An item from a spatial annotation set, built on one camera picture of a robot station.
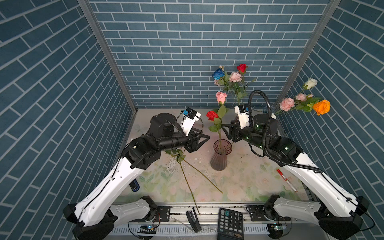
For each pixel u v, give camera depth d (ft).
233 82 2.77
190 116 1.58
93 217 1.18
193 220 2.31
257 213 2.42
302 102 2.58
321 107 2.18
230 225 2.27
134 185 2.60
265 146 1.49
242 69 2.84
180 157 3.07
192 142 1.60
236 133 1.85
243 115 1.82
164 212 2.42
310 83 2.47
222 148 2.64
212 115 2.43
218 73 2.61
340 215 1.28
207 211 2.48
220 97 2.28
